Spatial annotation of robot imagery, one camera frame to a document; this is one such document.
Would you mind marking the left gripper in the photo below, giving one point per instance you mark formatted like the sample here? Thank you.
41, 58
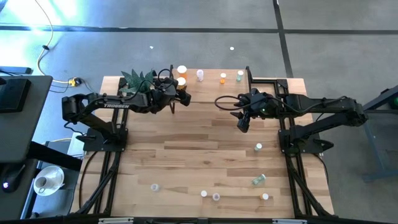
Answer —
163, 93

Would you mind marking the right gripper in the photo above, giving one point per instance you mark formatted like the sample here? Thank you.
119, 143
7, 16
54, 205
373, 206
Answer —
262, 105

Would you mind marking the large orange pill bottle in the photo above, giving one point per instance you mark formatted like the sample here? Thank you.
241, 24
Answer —
182, 70
181, 81

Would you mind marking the clear pill bottle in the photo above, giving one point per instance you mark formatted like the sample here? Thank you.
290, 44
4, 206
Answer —
216, 196
200, 75
155, 187

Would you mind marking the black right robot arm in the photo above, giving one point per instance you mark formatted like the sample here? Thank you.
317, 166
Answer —
317, 102

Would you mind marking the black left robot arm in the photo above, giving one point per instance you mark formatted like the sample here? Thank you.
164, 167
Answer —
118, 104

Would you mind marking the wooden shelf with black legs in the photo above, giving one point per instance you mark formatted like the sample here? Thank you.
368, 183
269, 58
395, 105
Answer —
211, 93

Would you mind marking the snake plant in white pot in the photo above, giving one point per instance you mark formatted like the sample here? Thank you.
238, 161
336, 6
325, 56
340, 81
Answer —
135, 80

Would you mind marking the white floor box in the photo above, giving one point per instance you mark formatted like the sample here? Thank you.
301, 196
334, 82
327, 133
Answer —
72, 148

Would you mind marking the green round object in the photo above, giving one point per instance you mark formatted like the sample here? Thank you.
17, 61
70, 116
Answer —
395, 103

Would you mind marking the black bar device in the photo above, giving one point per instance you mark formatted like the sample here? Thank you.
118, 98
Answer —
15, 70

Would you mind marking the black flat device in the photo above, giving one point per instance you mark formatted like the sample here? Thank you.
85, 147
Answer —
14, 95

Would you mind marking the dark grey desk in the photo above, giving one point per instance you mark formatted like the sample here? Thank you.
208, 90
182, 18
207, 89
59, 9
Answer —
18, 130

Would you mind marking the white mug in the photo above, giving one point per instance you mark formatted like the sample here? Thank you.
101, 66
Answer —
41, 183

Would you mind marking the black computer mouse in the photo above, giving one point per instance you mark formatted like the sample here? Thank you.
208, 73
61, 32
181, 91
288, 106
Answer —
12, 179

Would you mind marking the black aluminium table frame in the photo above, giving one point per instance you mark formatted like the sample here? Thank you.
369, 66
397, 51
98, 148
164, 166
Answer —
282, 82

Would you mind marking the silver frame bracket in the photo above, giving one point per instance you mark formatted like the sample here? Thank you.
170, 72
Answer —
289, 221
115, 220

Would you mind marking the grey metal cart frame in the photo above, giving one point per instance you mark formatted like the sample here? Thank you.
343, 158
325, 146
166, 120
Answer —
367, 107

